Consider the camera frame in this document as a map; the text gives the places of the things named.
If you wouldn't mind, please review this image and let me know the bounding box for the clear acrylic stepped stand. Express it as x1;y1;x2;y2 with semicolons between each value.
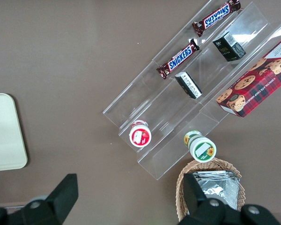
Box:
102;0;281;180

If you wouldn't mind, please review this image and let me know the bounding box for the light wicker basket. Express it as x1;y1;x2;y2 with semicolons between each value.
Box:
176;157;246;223

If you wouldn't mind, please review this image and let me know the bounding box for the red lid yogurt cup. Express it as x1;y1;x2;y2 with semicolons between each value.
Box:
128;120;152;148

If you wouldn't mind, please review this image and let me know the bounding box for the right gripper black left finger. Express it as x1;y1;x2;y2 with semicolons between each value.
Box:
21;173;79;225

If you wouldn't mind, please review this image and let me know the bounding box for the green lid yogurt cup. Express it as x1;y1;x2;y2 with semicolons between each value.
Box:
183;130;217;163

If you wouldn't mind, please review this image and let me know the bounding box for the stack of foil containers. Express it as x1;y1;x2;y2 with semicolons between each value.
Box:
192;170;240;211

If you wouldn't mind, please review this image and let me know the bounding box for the cream plastic tray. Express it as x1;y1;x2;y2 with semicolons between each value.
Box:
0;93;29;173

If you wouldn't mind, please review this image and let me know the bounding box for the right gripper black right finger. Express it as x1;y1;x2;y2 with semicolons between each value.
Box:
177;172;228;225

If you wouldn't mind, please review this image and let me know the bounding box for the Snickers chocolate bar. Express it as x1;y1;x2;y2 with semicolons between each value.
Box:
192;0;242;38
156;38;200;81

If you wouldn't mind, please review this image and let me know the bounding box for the red tartan cookie box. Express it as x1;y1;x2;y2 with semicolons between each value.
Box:
215;32;281;118

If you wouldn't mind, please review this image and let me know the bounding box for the small dark green box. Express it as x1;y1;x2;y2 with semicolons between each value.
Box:
212;31;247;62
174;71;203;100

